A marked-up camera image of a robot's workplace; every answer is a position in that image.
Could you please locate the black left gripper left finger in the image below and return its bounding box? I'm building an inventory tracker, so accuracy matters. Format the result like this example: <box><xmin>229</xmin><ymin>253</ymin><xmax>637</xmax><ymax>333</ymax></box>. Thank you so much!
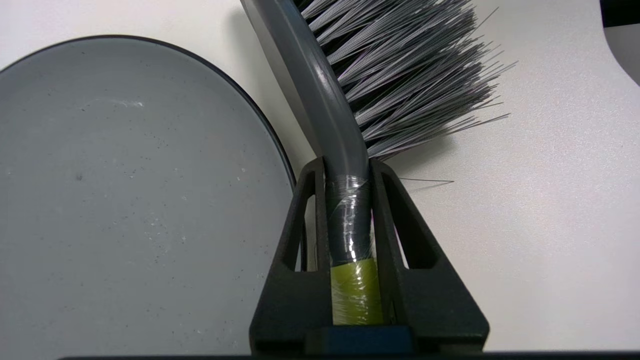
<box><xmin>249</xmin><ymin>157</ymin><xmax>333</xmax><ymax>353</ymax></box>

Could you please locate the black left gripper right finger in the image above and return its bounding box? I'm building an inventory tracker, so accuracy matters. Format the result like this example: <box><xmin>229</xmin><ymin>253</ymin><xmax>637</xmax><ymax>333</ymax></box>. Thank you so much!
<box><xmin>369</xmin><ymin>159</ymin><xmax>491</xmax><ymax>353</ymax></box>

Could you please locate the green-handled black bristle brush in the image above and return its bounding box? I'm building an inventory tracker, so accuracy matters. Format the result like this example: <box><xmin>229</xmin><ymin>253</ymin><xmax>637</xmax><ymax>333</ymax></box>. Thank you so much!
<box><xmin>240</xmin><ymin>0</ymin><xmax>518</xmax><ymax>327</ymax></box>

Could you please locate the round grey plate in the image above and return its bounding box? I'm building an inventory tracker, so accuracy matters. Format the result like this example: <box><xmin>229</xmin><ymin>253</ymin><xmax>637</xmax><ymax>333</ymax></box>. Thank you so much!
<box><xmin>0</xmin><ymin>34</ymin><xmax>308</xmax><ymax>360</ymax></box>

